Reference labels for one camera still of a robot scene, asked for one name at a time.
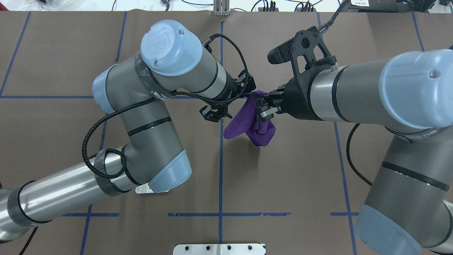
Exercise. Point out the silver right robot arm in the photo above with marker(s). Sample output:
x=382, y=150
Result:
x=410, y=95

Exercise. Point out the aluminium frame post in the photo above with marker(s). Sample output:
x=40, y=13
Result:
x=221, y=8

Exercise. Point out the black box device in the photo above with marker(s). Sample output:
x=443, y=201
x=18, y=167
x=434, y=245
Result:
x=388, y=6

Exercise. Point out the white wooden towel rack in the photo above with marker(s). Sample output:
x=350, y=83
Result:
x=144, y=189

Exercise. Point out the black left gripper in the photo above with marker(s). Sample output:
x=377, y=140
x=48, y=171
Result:
x=232, y=88

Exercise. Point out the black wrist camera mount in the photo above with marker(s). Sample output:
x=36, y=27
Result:
x=307, y=44

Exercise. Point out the purple towel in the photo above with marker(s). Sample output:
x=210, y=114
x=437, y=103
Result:
x=248, y=122

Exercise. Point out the white pedestal column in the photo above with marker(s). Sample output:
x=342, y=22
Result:
x=220, y=249

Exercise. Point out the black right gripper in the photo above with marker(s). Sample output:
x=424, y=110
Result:
x=296, y=99

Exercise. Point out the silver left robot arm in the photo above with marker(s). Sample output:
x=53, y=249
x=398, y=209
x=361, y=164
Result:
x=136, y=142

